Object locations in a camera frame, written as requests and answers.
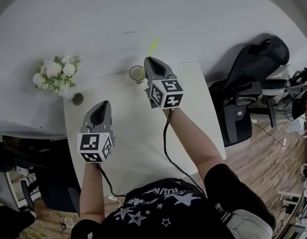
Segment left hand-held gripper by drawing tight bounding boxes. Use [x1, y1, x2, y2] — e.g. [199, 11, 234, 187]
[77, 100, 117, 163]

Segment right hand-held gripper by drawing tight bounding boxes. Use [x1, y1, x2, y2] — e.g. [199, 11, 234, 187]
[143, 57, 185, 110]

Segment white cup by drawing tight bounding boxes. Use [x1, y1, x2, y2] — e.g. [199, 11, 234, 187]
[128, 65, 147, 83]

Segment yellow-green straw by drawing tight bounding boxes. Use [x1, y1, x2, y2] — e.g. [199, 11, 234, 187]
[139, 39, 159, 81]

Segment person's left forearm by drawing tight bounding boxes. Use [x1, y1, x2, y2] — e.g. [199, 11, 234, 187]
[79, 161, 105, 222]

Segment person's right forearm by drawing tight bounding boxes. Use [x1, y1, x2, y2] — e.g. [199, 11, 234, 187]
[166, 107, 225, 182]

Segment white table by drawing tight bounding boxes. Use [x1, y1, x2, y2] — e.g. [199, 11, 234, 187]
[63, 61, 227, 197]

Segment white vase with white flowers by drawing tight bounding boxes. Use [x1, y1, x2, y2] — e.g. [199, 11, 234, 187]
[32, 55, 85, 107]

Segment grey desk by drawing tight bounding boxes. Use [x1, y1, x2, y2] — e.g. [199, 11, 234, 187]
[0, 117, 69, 212]

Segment black backpack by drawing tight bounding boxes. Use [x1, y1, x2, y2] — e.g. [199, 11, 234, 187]
[222, 80, 264, 143]

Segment black mesh office chair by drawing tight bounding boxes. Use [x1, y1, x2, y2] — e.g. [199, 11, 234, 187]
[208, 34, 291, 148]

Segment black star print shirt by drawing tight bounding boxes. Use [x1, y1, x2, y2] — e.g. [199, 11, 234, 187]
[70, 162, 278, 239]

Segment grey round chair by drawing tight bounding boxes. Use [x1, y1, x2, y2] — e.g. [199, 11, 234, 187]
[261, 79, 293, 128]

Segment grey striped waist bag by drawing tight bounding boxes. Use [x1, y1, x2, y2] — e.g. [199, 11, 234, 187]
[219, 202, 274, 239]

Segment cluttered workbench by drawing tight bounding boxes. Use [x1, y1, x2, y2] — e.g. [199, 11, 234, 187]
[274, 190, 307, 239]

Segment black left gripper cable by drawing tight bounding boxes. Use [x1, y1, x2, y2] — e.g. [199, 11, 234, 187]
[94, 162, 128, 199]

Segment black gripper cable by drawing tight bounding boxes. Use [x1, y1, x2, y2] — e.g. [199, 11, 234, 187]
[163, 108, 208, 199]
[94, 162, 128, 199]

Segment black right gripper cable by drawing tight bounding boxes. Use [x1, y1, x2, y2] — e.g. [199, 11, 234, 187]
[163, 108, 208, 199]

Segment coiled white cable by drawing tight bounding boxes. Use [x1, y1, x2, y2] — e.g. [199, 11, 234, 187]
[59, 216, 75, 232]

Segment thin black floor cable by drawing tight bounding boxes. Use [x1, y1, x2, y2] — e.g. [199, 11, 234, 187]
[253, 121, 285, 147]

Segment thin white cable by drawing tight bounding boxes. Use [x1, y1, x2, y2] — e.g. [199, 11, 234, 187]
[281, 145, 298, 192]

